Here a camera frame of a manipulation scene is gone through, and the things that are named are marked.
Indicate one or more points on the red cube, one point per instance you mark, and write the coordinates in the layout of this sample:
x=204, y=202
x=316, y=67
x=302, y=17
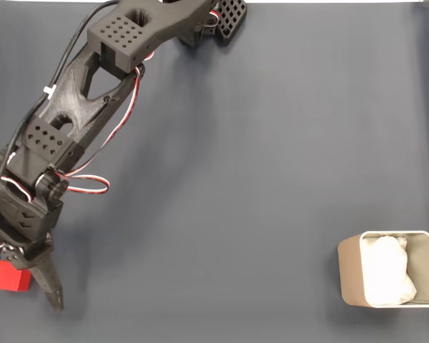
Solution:
x=7, y=277

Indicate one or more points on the beige metal box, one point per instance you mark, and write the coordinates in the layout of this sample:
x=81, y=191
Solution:
x=350, y=271

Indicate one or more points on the dark grey table mat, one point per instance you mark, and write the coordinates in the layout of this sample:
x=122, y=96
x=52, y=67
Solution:
x=236, y=196

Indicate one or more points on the white crumpled paper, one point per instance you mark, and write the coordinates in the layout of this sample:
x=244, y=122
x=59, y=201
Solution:
x=386, y=271

